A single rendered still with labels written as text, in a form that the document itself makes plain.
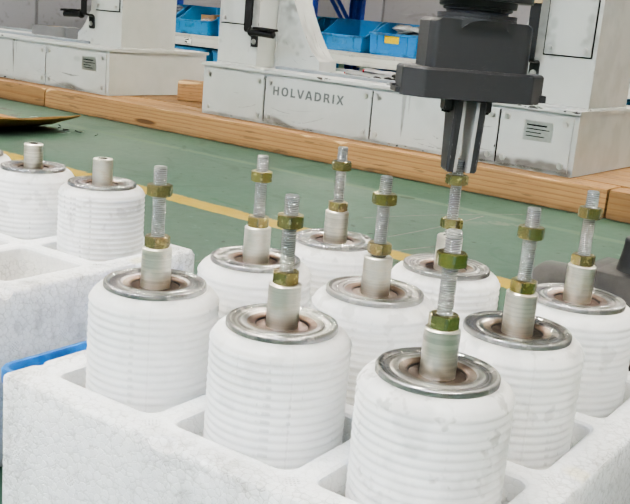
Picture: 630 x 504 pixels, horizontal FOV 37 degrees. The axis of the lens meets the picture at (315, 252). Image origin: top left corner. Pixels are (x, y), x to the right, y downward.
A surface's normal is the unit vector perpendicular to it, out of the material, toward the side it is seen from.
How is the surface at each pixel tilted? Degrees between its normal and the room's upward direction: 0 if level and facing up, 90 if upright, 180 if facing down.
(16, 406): 90
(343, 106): 90
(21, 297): 90
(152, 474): 90
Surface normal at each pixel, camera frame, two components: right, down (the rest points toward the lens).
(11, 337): 0.82, 0.21
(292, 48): -0.61, 0.14
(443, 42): 0.14, 0.25
